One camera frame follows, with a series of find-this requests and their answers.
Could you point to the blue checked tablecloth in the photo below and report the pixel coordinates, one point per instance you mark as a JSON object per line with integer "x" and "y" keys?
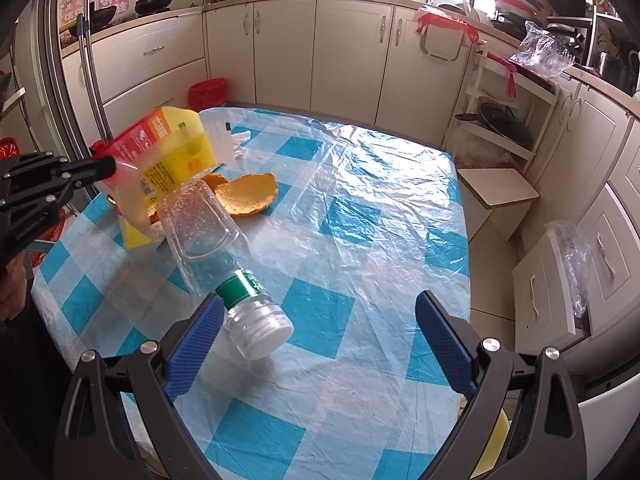
{"x": 360, "y": 260}

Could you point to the red ornament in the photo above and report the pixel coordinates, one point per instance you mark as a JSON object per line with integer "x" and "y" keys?
{"x": 47, "y": 240}
{"x": 9, "y": 149}

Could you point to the crumpled clear plastic bag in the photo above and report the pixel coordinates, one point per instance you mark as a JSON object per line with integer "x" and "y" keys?
{"x": 545, "y": 50}

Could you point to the white refrigerator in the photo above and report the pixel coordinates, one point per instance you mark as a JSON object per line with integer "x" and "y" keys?
{"x": 610, "y": 430}

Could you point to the white storage rack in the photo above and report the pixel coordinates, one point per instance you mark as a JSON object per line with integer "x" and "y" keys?
{"x": 542, "y": 95}

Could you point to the white hanging bin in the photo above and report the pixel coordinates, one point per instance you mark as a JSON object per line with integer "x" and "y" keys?
{"x": 442, "y": 47}

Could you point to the black pan with lid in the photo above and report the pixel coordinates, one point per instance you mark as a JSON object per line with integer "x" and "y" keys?
{"x": 500, "y": 122}

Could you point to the clear plastic bottle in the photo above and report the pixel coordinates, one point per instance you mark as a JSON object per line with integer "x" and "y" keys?
{"x": 210, "y": 230}

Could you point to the red bin liner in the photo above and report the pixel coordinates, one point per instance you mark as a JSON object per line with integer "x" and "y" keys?
{"x": 445, "y": 22}

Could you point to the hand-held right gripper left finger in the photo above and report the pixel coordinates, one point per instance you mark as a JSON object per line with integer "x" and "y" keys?
{"x": 192, "y": 347}

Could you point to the yellow red snack bag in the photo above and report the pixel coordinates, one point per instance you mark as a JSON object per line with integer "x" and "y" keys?
{"x": 172, "y": 160}

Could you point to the black wok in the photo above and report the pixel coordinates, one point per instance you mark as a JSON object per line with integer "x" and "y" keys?
{"x": 95, "y": 20}

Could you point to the black toaster oven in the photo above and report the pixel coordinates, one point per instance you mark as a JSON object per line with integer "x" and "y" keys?
{"x": 567, "y": 42}

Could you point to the person's left hand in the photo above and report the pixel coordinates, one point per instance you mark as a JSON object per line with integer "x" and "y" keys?
{"x": 12, "y": 287}

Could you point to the red plastic bin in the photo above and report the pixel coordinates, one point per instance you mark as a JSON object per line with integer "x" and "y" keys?
{"x": 207, "y": 95}

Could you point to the metal mop pole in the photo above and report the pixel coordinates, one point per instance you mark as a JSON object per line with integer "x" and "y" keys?
{"x": 92, "y": 85}

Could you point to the small orange peel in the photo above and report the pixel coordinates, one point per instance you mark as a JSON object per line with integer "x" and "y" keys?
{"x": 215, "y": 181}

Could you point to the grey door frame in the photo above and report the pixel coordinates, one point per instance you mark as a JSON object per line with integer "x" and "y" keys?
{"x": 50, "y": 60}

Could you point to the black kettle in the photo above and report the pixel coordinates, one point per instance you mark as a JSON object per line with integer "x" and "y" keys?
{"x": 615, "y": 72}

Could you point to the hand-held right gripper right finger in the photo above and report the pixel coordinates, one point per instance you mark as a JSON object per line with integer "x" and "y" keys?
{"x": 445, "y": 345}

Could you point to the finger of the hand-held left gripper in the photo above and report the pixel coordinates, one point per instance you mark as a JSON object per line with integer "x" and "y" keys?
{"x": 95, "y": 176}
{"x": 95, "y": 163}

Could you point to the white base cabinets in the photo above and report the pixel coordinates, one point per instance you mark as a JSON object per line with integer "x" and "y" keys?
{"x": 345, "y": 55}

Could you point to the large orange peel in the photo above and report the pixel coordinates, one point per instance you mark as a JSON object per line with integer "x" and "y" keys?
{"x": 250, "y": 195}

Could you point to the white wooden stool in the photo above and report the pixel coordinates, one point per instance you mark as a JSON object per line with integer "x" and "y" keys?
{"x": 495, "y": 185}

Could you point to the red hanging cloth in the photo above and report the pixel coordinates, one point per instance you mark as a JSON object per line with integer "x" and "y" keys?
{"x": 511, "y": 75}

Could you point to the clear bag in drawer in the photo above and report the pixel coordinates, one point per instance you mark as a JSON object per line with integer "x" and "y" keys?
{"x": 575, "y": 260}

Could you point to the open white drawer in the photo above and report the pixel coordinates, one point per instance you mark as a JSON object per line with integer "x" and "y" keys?
{"x": 542, "y": 285}

